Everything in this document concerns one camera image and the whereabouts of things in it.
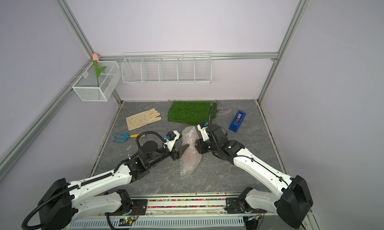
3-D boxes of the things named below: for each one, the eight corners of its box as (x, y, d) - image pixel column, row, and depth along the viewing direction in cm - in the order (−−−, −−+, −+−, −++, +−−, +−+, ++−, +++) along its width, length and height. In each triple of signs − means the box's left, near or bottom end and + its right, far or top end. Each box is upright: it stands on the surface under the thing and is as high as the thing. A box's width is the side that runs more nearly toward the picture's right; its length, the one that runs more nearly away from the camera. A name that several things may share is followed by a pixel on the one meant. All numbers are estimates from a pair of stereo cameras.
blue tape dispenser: (227, 130, 105) (229, 124, 99) (236, 116, 114) (238, 109, 108) (235, 134, 103) (237, 128, 97) (243, 119, 112) (246, 113, 106)
